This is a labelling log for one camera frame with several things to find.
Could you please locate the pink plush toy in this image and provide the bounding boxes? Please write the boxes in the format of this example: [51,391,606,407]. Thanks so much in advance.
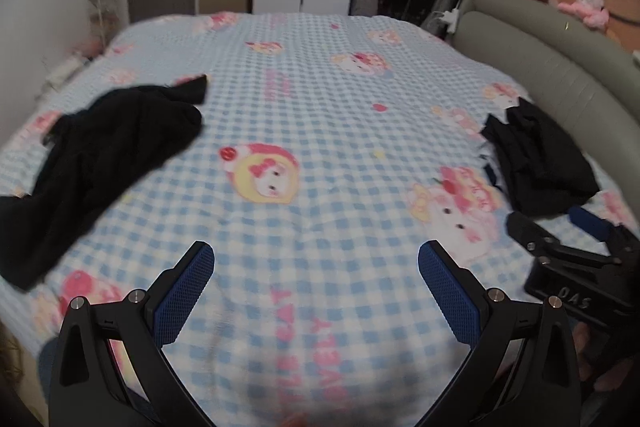
[557,0,610,30]

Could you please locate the grey padded headboard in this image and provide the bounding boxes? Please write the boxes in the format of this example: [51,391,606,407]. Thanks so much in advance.
[452,0,640,188]

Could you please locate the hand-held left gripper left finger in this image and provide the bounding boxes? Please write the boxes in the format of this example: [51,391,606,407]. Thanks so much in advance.
[48,241,216,427]

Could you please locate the black fleece jacket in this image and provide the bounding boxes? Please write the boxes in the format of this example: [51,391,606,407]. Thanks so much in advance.
[0,74,208,292]

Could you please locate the small storage rack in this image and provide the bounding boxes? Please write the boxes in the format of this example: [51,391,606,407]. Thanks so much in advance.
[85,0,120,52]

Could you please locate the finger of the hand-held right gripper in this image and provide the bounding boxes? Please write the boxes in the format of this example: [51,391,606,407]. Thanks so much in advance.
[569,205,640,260]
[506,211,568,258]

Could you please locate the person's right hand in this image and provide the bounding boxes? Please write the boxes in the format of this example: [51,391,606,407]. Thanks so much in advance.
[571,322,632,392]

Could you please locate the blue checked printed blanket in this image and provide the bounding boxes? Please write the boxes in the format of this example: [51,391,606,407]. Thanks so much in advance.
[0,11,636,427]

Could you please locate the black clothes pile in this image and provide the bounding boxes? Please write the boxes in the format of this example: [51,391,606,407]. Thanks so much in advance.
[480,97,601,218]

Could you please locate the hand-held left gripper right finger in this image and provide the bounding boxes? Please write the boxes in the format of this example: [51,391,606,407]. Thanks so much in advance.
[418,239,583,427]

